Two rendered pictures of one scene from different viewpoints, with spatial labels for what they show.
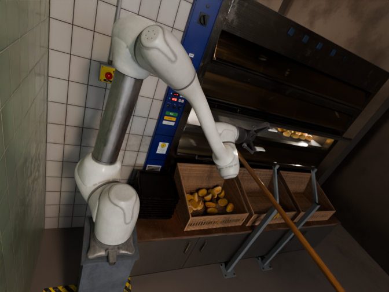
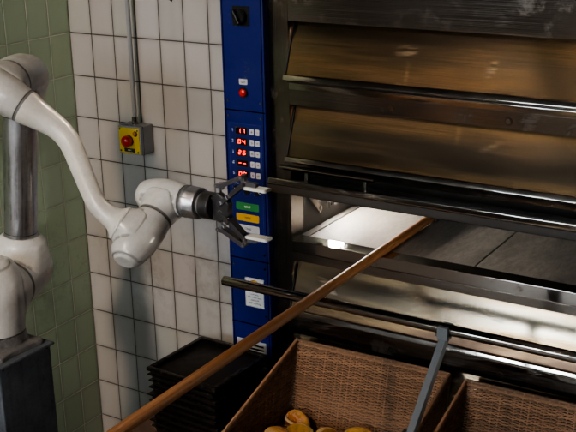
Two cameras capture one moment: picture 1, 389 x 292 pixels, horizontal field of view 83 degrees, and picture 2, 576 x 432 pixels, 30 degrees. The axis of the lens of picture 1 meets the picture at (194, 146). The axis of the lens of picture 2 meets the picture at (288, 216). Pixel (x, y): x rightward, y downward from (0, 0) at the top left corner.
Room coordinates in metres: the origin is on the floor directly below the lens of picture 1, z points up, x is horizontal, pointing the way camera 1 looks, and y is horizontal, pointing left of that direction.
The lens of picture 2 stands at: (0.05, -2.77, 2.34)
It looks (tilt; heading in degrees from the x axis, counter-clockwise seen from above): 18 degrees down; 63
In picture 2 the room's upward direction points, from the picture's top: 1 degrees counter-clockwise
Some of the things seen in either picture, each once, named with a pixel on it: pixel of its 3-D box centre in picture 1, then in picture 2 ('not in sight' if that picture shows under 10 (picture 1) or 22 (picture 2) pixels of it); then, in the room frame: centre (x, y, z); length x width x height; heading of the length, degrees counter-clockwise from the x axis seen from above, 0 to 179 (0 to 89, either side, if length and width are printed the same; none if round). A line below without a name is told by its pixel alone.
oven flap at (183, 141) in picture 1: (261, 153); (560, 341); (2.01, -0.64, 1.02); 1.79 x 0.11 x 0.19; 121
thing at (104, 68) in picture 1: (108, 73); (135, 138); (1.20, 0.62, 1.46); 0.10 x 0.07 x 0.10; 121
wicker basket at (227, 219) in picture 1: (209, 194); (337, 424); (1.48, -0.28, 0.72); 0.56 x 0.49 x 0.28; 123
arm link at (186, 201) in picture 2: (236, 134); (195, 202); (1.09, -0.18, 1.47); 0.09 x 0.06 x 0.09; 31
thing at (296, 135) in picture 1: (284, 124); not in sight; (2.69, -0.91, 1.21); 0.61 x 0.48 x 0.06; 31
